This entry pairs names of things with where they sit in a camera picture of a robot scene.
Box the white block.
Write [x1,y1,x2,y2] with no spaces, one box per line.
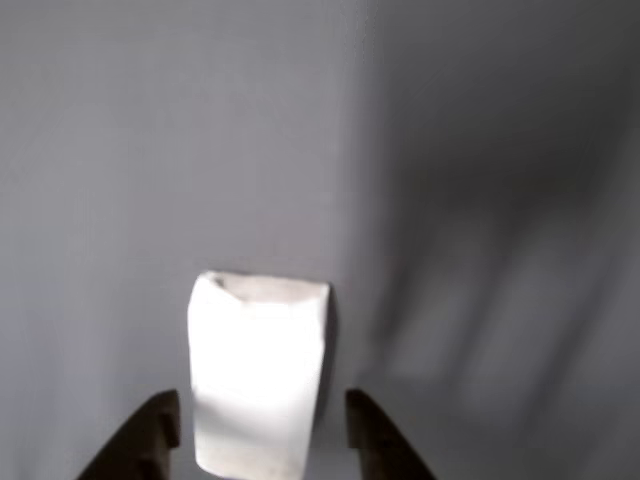
[186,269,332,479]

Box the grey desk mat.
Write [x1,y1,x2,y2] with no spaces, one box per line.
[0,0,640,480]

